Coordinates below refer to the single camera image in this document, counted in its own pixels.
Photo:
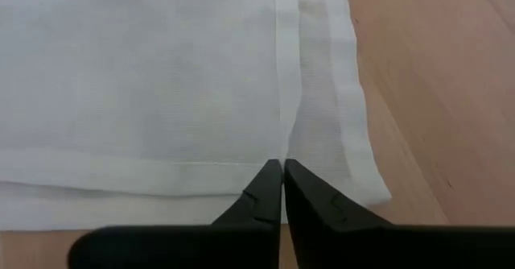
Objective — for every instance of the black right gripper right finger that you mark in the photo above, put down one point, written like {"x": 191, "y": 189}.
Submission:
{"x": 382, "y": 249}

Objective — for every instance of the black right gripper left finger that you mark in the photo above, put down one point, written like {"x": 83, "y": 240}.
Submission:
{"x": 201, "y": 249}

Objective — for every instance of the white cloth towel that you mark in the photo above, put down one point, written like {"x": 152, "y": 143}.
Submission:
{"x": 141, "y": 79}

